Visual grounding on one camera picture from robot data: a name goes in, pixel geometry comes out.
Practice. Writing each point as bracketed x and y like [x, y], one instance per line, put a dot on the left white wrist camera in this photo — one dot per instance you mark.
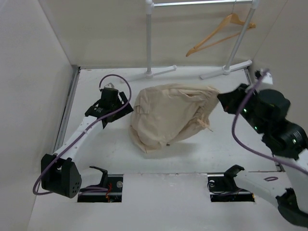
[109, 85]

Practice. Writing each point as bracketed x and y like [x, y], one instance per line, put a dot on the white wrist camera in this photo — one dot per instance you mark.
[264, 77]
[109, 85]

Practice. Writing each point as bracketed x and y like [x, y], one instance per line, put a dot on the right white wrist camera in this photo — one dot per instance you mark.
[264, 77]

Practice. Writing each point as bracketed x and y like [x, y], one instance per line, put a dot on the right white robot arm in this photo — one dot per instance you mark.
[265, 112]

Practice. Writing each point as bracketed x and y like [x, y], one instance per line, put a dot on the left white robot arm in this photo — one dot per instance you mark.
[59, 172]

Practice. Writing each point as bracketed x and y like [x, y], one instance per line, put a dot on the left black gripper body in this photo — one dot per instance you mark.
[117, 106]

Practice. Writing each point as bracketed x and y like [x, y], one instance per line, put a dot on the beige trousers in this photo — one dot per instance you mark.
[165, 114]

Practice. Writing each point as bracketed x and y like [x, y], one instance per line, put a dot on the white clothes rack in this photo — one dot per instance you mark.
[233, 18]

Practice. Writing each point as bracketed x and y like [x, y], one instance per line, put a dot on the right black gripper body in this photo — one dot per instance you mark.
[237, 98]

